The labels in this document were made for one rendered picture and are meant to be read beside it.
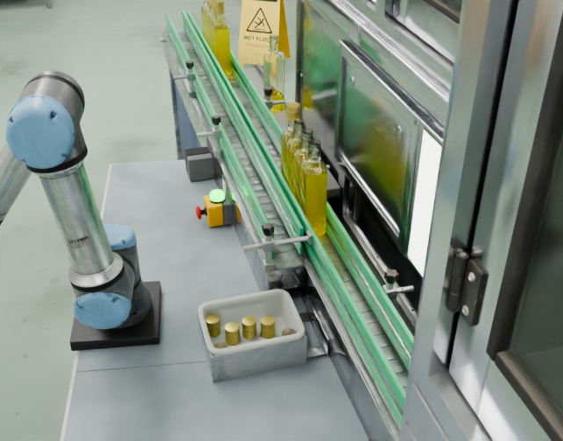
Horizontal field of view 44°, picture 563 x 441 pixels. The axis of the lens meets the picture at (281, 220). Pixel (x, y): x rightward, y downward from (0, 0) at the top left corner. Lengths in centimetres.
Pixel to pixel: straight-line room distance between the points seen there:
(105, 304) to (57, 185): 29
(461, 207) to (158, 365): 118
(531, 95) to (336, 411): 114
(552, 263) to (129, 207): 180
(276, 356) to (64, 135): 68
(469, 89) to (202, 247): 153
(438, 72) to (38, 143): 75
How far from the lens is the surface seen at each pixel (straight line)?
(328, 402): 158
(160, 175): 237
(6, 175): 156
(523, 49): 52
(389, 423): 138
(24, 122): 130
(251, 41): 510
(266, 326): 165
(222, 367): 159
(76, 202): 140
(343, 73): 183
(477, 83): 53
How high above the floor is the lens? 193
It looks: 34 degrees down
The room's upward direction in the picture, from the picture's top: straight up
